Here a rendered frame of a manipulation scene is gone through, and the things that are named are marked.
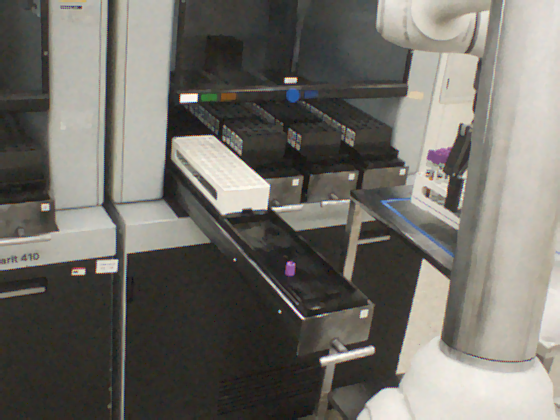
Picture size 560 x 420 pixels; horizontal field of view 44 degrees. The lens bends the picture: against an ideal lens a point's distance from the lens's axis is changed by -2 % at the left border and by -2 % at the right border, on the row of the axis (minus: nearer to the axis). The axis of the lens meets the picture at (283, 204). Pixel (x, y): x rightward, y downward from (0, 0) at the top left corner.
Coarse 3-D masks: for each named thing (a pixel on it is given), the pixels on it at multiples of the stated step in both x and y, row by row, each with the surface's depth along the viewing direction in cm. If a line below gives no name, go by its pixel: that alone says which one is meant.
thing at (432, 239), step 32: (352, 192) 153; (384, 192) 154; (352, 224) 155; (384, 224) 143; (416, 224) 141; (448, 224) 143; (352, 256) 159; (448, 256) 130; (544, 320) 113; (544, 352) 106; (320, 384) 174; (384, 384) 180; (320, 416) 177; (352, 416) 167
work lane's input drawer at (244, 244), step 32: (192, 192) 147; (224, 224) 134; (256, 224) 137; (288, 224) 135; (224, 256) 133; (256, 256) 123; (288, 256) 127; (320, 256) 125; (256, 288) 122; (288, 288) 114; (320, 288) 118; (352, 288) 117; (288, 320) 112; (320, 320) 110; (352, 320) 113; (352, 352) 111
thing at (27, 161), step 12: (0, 156) 134; (12, 156) 135; (24, 156) 136; (36, 156) 138; (0, 168) 135; (12, 168) 136; (24, 168) 137; (36, 168) 139; (0, 180) 136; (12, 180) 137
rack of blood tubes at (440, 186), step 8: (416, 176) 142; (464, 176) 143; (416, 184) 142; (424, 184) 140; (432, 184) 138; (440, 184) 138; (464, 184) 141; (416, 192) 142; (440, 192) 136; (416, 200) 143; (424, 200) 141; (440, 200) 140; (424, 208) 141; (440, 208) 137; (440, 216) 137; (448, 216) 135; (456, 216) 134; (456, 224) 134
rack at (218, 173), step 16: (176, 144) 154; (192, 144) 155; (208, 144) 157; (176, 160) 155; (192, 160) 147; (208, 160) 148; (224, 160) 150; (240, 160) 149; (192, 176) 148; (208, 176) 140; (224, 176) 140; (240, 176) 142; (256, 176) 143; (208, 192) 142; (224, 192) 134; (240, 192) 136; (256, 192) 137; (224, 208) 136; (240, 208) 137; (256, 208) 139
